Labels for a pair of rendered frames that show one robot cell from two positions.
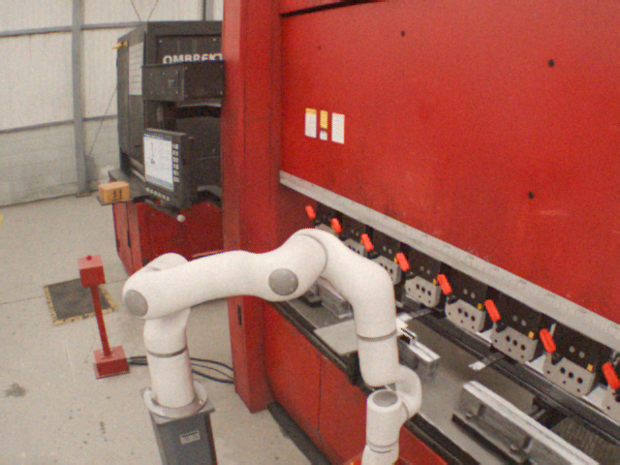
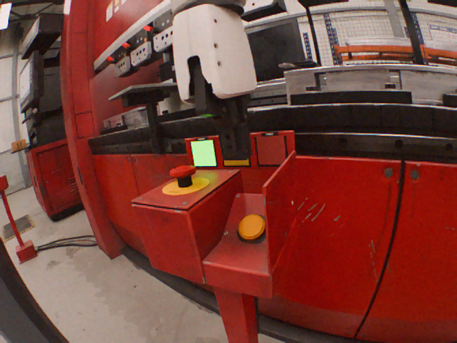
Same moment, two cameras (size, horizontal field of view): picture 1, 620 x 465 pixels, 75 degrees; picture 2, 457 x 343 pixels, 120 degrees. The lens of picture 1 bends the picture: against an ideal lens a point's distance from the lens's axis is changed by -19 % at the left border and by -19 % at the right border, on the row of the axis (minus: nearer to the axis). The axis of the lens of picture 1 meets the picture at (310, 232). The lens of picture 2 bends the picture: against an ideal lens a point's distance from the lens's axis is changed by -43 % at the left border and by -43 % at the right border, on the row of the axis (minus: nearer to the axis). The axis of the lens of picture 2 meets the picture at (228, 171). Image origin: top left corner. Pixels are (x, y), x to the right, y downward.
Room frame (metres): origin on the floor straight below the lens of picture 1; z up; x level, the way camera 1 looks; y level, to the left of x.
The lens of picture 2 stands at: (0.68, -0.10, 0.88)
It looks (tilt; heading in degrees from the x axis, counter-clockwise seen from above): 15 degrees down; 339
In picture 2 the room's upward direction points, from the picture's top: 8 degrees counter-clockwise
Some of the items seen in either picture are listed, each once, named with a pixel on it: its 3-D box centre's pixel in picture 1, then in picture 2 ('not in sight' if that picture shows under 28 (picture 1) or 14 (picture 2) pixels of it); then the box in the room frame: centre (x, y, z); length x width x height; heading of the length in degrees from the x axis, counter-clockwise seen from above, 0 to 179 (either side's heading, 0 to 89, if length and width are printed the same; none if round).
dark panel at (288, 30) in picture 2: not in sight; (217, 74); (2.02, -0.63, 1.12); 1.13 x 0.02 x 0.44; 29
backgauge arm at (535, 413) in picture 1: (558, 402); not in sight; (1.23, -0.93, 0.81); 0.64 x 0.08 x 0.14; 119
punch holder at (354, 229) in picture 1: (360, 237); (145, 46); (1.76, -0.19, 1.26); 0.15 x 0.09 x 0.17; 29
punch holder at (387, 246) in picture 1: (393, 255); (171, 30); (1.58, -0.29, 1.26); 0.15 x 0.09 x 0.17; 29
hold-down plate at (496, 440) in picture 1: (489, 436); (351, 96); (1.01, -0.55, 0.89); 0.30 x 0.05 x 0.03; 29
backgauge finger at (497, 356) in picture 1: (498, 354); (298, 67); (1.29, -0.65, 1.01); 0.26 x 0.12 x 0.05; 119
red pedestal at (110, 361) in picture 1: (99, 316); (10, 217); (2.52, 1.35, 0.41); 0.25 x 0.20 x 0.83; 119
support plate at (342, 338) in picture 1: (358, 333); (151, 90); (1.49, -0.18, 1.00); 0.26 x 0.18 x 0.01; 119
